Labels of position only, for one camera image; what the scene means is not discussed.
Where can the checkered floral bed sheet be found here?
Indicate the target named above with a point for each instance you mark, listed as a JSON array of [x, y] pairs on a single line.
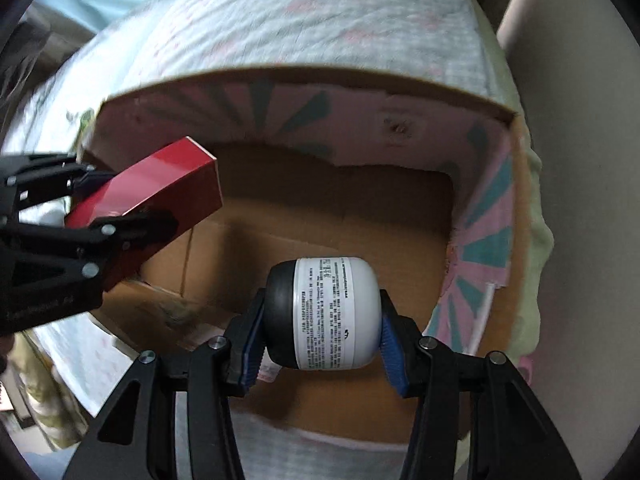
[[432, 41]]

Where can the black lid white jar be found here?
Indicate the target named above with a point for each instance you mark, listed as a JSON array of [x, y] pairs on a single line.
[[322, 314]]

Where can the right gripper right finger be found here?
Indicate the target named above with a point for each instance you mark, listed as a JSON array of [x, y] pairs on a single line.
[[512, 436]]

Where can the red rectangular box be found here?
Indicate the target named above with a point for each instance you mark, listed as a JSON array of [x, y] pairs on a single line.
[[169, 191]]

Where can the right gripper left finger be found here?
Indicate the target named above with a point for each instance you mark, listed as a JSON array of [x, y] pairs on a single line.
[[134, 434]]

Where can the green mattress cover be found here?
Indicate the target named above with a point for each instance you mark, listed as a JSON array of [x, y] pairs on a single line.
[[535, 239]]

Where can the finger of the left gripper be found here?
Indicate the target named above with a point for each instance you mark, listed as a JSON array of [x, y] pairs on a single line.
[[32, 179], [39, 252]]

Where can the cardboard box with pink lining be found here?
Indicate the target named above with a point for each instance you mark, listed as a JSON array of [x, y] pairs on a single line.
[[428, 185]]

